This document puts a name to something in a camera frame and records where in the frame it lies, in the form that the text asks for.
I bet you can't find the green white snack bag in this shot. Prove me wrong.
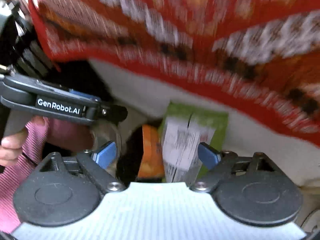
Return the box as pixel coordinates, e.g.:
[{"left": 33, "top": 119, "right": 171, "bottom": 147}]
[{"left": 159, "top": 102, "right": 228, "bottom": 186}]

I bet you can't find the orange potato sticks bag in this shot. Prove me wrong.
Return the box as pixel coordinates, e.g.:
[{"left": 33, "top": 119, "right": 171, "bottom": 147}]
[{"left": 137, "top": 124, "right": 165, "bottom": 181}]

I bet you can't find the pink sleeved forearm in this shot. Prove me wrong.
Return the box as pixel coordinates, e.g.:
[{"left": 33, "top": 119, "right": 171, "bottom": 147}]
[{"left": 1, "top": 116, "right": 93, "bottom": 233}]

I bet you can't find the person left hand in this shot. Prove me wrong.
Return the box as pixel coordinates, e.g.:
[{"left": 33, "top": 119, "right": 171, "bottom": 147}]
[{"left": 0, "top": 128, "right": 28, "bottom": 167}]

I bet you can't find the black trash bin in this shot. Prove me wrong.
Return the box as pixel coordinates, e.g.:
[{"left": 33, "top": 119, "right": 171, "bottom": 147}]
[{"left": 116, "top": 120, "right": 163, "bottom": 186}]

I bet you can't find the red patterned table cloth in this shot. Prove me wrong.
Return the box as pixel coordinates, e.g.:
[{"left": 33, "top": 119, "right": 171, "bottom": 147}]
[{"left": 28, "top": 0, "right": 319, "bottom": 145}]

